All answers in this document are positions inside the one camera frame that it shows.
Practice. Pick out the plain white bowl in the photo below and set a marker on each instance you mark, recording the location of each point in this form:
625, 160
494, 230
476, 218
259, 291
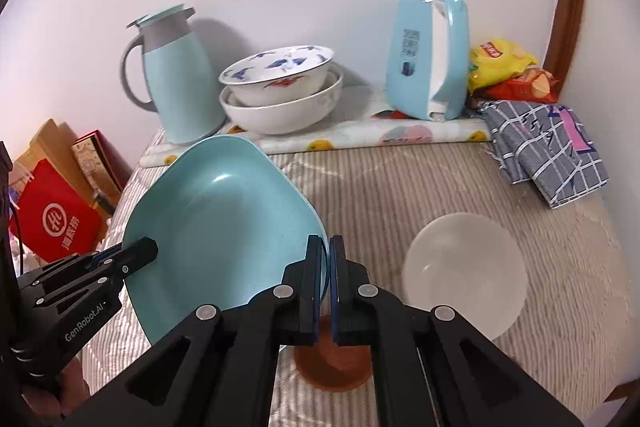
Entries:
465, 272

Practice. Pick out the small brown bowl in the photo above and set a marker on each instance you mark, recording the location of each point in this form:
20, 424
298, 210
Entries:
330, 367

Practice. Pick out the light blue square plate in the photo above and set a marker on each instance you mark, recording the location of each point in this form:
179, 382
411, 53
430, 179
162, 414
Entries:
215, 217

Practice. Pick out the person's left hand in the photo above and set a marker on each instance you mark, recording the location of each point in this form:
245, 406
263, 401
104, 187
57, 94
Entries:
65, 389

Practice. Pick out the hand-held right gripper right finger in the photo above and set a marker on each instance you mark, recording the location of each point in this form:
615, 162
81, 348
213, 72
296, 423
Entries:
334, 297

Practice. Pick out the red chips bag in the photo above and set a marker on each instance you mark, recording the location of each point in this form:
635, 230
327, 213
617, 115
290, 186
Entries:
530, 89

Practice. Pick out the red paper bag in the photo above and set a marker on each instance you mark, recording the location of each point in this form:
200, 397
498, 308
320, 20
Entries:
60, 217

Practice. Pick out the blue patterned white bowl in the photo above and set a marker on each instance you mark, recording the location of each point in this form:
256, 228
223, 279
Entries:
280, 87

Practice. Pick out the large white bowl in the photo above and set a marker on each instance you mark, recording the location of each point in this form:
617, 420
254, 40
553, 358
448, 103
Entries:
285, 117

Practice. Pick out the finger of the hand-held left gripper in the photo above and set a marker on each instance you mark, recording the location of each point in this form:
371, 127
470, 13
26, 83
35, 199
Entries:
137, 257

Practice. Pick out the striped bed cover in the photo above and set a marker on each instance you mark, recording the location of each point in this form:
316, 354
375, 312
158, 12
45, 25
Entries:
380, 207

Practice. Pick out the light blue thermos jug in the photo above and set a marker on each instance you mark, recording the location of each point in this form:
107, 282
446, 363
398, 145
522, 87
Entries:
175, 92

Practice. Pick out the yellow chips bag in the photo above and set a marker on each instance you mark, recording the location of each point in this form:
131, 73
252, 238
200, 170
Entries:
495, 67

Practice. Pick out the light blue electric kettle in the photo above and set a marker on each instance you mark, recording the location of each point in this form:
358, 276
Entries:
415, 72

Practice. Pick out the patterned brown book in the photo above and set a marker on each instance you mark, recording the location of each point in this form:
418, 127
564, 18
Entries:
95, 157

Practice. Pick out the rolled fruit print mat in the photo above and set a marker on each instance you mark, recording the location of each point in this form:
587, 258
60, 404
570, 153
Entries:
350, 134

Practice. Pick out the brown cardboard boxes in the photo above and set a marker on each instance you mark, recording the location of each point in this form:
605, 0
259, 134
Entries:
50, 142

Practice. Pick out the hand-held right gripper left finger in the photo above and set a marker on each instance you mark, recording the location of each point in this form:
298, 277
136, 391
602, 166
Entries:
316, 292

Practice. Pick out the grey checked cloth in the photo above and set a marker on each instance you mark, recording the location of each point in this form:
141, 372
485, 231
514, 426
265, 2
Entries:
545, 157

